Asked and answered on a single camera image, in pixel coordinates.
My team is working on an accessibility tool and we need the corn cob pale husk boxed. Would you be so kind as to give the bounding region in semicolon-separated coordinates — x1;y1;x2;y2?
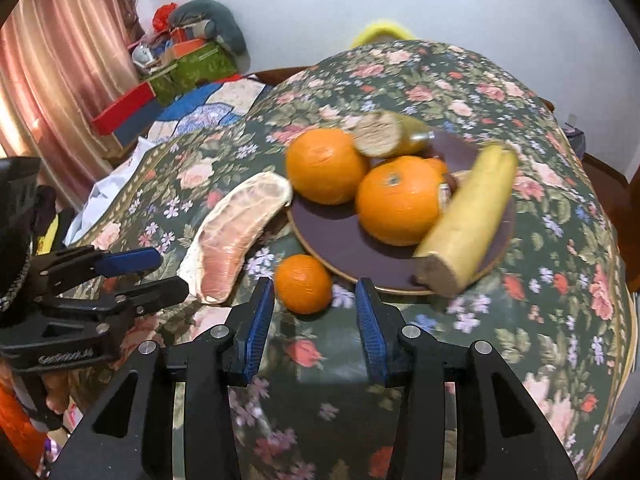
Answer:
413;143;518;297

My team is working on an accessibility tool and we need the large orange with stem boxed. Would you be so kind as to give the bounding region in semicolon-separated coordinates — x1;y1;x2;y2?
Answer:
355;156;448;247

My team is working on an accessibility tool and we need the corn cob green husk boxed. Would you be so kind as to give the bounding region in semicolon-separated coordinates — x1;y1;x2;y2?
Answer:
352;110;435;159

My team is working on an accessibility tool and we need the small mandarin orange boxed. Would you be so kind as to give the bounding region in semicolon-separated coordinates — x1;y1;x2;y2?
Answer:
273;255;332;315

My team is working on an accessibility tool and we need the large peeled pomelo wedge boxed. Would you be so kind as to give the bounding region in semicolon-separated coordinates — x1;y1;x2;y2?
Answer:
178;172;293;304

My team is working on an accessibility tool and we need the floral green tablecloth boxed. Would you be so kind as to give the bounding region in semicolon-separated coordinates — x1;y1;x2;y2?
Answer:
81;41;637;479

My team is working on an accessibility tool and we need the red flat box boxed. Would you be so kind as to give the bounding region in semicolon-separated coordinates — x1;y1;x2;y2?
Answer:
92;81;155;136

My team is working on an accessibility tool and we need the dark purple plate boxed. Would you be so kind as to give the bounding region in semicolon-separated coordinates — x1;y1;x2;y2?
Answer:
288;130;516;296

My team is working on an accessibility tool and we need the blue patchwork quilt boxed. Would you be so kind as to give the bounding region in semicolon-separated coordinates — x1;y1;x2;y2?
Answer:
146;78;272;144

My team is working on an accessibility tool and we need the pink curtain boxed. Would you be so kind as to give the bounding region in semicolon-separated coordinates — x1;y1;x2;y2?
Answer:
1;0;142;209

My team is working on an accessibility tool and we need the large orange left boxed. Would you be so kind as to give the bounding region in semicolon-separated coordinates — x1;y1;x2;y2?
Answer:
285;129;370;206

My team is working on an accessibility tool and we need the green gift box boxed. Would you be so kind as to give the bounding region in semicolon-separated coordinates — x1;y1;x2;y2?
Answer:
146;42;238;106

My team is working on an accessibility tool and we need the yellow fuzzy hoop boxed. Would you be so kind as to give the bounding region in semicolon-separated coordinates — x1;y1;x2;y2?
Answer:
350;20;416;49

